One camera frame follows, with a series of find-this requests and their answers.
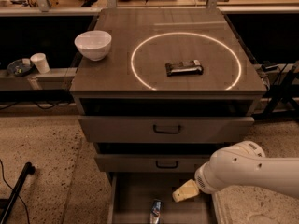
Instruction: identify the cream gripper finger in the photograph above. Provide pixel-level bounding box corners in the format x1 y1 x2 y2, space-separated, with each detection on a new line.
172 179 200 203

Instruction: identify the blue redbull can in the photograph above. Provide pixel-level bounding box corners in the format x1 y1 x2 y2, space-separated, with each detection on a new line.
149 200 163 224

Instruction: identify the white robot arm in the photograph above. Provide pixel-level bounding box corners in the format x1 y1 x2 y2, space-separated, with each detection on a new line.
172 141 299 202

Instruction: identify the grey bottom drawer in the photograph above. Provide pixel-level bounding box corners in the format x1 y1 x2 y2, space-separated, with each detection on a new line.
107 173 218 224

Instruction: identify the grey drawer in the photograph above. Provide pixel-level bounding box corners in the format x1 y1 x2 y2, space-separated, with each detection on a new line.
107 173 218 224
95 154 210 173
79 116 254 144

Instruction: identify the grey middle drawer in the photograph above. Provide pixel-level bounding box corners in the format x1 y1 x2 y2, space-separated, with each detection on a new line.
95 154 210 173

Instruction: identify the grey drawer cabinet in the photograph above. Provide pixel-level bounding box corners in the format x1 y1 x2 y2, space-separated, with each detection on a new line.
69 7 267 179

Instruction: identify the grey top drawer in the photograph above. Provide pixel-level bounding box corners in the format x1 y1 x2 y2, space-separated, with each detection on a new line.
79 116 254 144

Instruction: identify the black snack bar wrapper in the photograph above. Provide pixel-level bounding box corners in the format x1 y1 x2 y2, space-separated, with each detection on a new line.
165 60 204 77

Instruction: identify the black tripod stand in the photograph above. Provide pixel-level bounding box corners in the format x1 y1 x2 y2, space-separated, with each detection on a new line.
254 61 299 119

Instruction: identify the grey side bench ledge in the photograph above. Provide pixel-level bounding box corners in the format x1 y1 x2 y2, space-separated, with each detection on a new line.
0 68 77 91

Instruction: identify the white ceramic bowl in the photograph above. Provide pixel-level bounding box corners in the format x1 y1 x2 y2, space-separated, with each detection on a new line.
74 30 112 61

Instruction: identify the black floor stand leg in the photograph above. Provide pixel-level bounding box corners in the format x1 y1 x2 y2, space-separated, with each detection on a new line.
0 162 36 224

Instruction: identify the white paper cup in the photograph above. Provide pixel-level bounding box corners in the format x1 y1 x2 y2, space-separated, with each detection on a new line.
30 53 50 74

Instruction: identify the dark round dish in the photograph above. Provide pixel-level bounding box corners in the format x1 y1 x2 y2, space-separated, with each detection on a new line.
7 58 34 77

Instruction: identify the black cable on floor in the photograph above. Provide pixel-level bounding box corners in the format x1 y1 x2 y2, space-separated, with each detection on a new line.
0 159 32 224

